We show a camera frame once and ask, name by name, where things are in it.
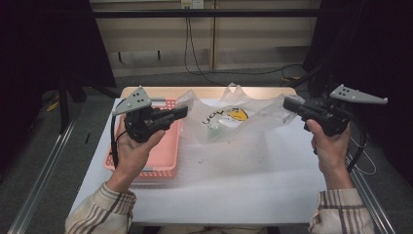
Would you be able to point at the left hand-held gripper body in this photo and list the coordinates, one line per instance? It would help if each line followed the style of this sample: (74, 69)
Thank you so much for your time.
(142, 123)

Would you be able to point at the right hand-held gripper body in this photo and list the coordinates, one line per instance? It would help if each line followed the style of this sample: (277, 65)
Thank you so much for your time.
(328, 113)

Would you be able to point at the pink plastic basket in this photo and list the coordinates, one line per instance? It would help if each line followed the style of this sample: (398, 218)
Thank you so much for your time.
(165, 152)

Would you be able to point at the clear plastic bag yellow smiley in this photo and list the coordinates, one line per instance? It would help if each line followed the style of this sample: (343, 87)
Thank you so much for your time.
(259, 113)

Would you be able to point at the person's left hand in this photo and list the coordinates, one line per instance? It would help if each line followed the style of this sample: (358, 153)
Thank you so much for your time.
(133, 156)

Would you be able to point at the person's right hand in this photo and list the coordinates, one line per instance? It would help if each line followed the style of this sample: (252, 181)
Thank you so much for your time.
(329, 149)

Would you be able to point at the black metal stand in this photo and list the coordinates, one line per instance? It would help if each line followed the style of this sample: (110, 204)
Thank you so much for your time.
(65, 104)

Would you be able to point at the black curtain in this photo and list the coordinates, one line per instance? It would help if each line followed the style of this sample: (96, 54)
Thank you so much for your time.
(45, 48)
(383, 48)

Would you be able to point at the black horizontal metal bar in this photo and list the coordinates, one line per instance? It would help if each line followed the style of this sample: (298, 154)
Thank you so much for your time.
(207, 13)

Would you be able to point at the aluminium floor rail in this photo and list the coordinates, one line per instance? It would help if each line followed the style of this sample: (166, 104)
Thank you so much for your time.
(370, 201)
(42, 175)

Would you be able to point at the white wall socket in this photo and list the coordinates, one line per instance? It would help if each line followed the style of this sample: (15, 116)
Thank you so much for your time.
(192, 4)

